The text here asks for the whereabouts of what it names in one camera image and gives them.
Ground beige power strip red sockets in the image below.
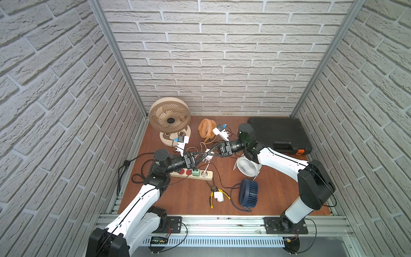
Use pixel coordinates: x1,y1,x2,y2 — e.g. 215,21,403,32
170,168,214,181

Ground small orange desk fan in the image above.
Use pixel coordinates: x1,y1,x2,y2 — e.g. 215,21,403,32
198,118,217,145

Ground navy blue desk fan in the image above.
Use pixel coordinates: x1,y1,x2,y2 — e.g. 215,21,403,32
239,179,259,211

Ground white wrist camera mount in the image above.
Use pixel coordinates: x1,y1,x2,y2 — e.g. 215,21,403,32
213,124,229,141
174,136,189,156

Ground navy fan black cable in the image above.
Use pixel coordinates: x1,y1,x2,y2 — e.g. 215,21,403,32
229,184,253,213

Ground green plug adapter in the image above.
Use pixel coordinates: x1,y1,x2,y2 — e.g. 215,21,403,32
192,169,201,177

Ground white plug adapter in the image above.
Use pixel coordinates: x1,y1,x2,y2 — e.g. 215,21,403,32
214,191,224,202

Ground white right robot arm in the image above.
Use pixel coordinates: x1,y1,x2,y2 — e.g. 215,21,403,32
204,123,336,229

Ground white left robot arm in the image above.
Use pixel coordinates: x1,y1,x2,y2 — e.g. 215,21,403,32
86,149,212,257

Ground thin black fan cable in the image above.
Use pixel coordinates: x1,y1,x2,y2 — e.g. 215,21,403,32
192,141,241,190

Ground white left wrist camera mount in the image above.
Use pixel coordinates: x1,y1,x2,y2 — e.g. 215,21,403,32
174,136,189,156

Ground black plastic tool case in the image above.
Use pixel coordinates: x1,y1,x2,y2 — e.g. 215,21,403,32
248,117,313,155

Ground large beige desk fan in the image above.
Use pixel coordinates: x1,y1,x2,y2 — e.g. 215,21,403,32
148,97,191,147

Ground yellow handled pliers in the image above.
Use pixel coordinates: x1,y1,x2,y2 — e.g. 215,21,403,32
207,181,231,209

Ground small white desk fan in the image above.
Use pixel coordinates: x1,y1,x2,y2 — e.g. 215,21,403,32
233,156,262,178

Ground black power strip cord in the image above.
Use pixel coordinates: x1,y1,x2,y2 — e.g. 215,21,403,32
116,152,155,197

